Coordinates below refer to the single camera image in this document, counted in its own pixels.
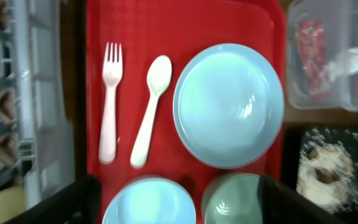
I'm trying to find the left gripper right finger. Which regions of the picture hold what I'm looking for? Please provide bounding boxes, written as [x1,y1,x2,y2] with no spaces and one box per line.
[258,174,345,224]

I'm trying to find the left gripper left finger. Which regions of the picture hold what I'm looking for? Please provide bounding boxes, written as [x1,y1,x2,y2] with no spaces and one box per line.
[6,174,101,224]

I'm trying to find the green bowl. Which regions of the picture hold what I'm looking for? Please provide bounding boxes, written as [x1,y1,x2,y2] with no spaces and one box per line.
[201,173,263,224]

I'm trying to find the yellow plastic cup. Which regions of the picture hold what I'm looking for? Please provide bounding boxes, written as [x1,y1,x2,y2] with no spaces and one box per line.
[0,187,26,223]

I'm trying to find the white tissue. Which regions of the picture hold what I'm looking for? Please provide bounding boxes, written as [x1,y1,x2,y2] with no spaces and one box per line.
[323,47,358,82]

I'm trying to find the red snack wrapper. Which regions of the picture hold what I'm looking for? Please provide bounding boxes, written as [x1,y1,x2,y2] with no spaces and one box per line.
[295,20,332,101]

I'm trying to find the black waste tray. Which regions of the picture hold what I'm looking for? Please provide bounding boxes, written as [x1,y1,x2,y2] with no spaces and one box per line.
[280,124,358,222]

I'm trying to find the grey dishwasher rack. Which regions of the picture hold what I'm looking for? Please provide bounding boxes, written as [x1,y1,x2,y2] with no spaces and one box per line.
[0,0,75,208]

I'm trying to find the food scraps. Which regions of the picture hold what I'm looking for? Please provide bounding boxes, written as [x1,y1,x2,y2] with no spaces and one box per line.
[295,127,358,215]

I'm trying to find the light blue bowl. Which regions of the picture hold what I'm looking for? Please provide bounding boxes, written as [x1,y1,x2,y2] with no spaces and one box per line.
[102,177,197,224]

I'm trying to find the light blue plate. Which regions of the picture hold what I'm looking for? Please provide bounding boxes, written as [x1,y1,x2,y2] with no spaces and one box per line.
[173,43,284,169]

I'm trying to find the cream plastic spoon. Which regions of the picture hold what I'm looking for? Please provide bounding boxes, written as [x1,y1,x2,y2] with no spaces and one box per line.
[130,55,172,169]

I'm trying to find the clear plastic bin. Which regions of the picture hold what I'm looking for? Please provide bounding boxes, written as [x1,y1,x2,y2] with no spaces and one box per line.
[287,0,358,112]

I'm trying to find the red plastic tray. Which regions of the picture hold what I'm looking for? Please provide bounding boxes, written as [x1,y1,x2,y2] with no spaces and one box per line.
[86,0,287,218]

